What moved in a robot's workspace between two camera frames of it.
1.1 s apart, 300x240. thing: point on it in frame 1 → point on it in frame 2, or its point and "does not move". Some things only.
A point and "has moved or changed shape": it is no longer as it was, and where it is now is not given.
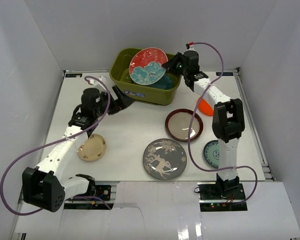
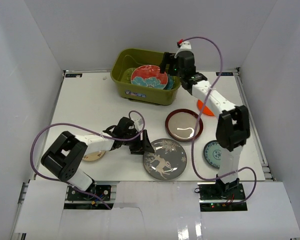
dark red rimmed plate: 178,123 does not move
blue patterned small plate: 211,154 does not move
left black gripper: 114,100 → 140,144
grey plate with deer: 164,159 does not move
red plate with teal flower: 145,66 has moved or changed shape
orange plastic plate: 205,107 does not move
